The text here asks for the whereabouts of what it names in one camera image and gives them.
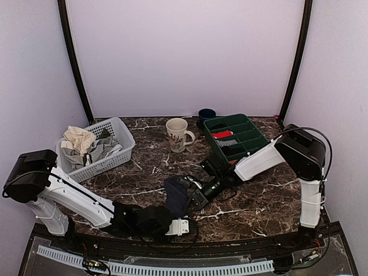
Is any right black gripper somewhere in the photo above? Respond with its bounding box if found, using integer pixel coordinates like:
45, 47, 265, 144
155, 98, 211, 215
184, 175, 226, 215

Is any navy underwear white waistband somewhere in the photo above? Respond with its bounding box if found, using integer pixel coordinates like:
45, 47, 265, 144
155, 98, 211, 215
164, 175, 192, 217

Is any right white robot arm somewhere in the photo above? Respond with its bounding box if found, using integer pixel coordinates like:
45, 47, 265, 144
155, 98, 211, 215
185, 124, 333, 250

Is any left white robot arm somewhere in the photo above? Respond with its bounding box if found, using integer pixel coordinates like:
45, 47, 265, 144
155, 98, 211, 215
2, 149, 190, 251

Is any black rolled sock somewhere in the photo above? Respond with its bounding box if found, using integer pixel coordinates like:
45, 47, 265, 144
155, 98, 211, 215
221, 146, 245, 156

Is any grey patterned rolled sock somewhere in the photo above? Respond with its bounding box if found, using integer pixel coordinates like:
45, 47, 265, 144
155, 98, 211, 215
216, 139, 238, 148

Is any red rolled sock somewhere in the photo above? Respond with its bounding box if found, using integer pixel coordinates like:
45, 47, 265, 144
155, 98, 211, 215
212, 130, 233, 139

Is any green divided organizer tray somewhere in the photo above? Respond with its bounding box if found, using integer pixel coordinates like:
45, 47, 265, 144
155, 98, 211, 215
204, 114, 269, 163

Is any cream floral mug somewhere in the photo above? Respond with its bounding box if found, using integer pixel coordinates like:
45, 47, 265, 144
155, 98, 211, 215
166, 118, 196, 153

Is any dark blue mug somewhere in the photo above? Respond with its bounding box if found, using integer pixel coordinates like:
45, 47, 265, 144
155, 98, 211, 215
196, 109, 216, 129

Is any grey garment in basket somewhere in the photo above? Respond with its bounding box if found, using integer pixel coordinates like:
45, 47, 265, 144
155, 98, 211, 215
60, 136, 123, 170

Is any white plastic laundry basket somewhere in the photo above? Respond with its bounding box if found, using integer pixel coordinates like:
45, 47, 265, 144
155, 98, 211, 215
56, 117, 135, 182

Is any olive green garment in basket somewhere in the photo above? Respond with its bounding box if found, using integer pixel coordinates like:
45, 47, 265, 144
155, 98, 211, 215
98, 128, 111, 140

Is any cream cloth in basket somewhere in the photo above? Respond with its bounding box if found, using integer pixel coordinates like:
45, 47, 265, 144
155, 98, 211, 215
61, 126, 97, 156

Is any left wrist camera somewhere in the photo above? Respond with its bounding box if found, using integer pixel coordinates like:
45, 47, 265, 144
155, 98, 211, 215
136, 206, 173, 235

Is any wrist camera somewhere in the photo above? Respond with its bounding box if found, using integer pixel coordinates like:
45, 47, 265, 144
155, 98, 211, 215
136, 206, 173, 235
200, 154, 230, 178

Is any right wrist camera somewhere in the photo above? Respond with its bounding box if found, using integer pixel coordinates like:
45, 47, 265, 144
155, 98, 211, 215
200, 154, 230, 178

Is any black front rail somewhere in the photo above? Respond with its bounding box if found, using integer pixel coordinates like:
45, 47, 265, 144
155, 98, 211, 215
95, 237, 281, 257

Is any white slotted cable duct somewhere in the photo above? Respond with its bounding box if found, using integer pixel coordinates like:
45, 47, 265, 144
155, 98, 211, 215
36, 246, 274, 275

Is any right black frame post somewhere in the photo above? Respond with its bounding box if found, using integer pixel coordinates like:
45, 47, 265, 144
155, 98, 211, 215
275, 0, 313, 127

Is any black frame post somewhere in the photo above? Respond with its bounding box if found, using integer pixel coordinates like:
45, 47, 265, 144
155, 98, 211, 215
57, 0, 94, 125
275, 0, 313, 127

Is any left black frame post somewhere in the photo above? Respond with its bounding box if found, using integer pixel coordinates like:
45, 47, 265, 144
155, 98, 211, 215
57, 0, 94, 125

